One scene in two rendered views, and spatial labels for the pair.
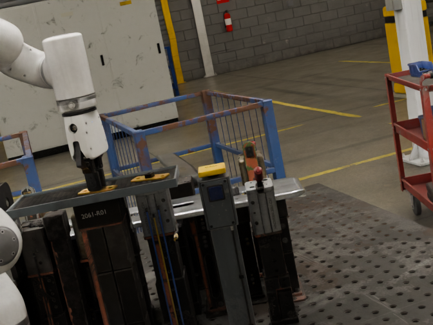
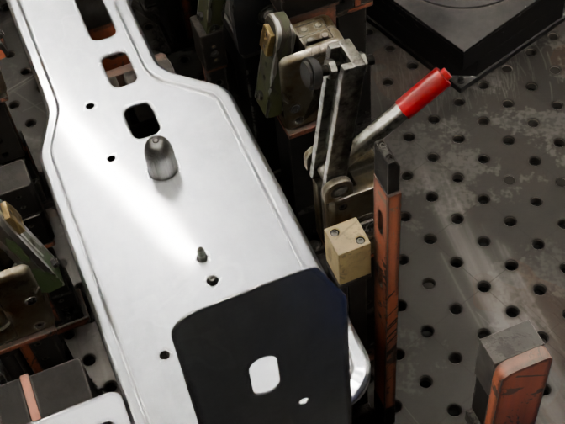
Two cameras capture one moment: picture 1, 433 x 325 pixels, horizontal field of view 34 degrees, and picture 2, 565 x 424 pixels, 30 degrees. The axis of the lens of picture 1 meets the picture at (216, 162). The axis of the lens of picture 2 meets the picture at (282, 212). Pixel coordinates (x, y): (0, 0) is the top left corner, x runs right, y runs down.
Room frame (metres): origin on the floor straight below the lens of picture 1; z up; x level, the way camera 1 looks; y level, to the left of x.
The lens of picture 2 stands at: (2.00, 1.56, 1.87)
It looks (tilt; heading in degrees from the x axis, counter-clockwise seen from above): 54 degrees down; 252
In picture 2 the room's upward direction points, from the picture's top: 7 degrees counter-clockwise
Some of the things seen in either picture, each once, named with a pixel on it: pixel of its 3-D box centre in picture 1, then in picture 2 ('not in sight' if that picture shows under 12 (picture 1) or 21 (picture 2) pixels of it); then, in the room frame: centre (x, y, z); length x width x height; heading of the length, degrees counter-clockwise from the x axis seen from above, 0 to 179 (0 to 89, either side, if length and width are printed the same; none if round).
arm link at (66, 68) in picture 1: (67, 66); not in sight; (1.53, 0.27, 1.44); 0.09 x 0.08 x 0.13; 41
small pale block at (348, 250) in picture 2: not in sight; (351, 333); (1.77, 1.04, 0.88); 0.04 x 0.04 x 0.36; 89
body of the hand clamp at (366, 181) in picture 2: not in sight; (354, 267); (1.73, 0.96, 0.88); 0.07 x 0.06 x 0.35; 179
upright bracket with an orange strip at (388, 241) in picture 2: not in sight; (385, 306); (1.74, 1.07, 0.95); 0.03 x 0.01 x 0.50; 89
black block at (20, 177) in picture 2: not in sight; (32, 257); (2.06, 0.76, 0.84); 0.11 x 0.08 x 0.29; 179
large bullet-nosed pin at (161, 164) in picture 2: not in sight; (160, 158); (1.89, 0.83, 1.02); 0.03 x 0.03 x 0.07
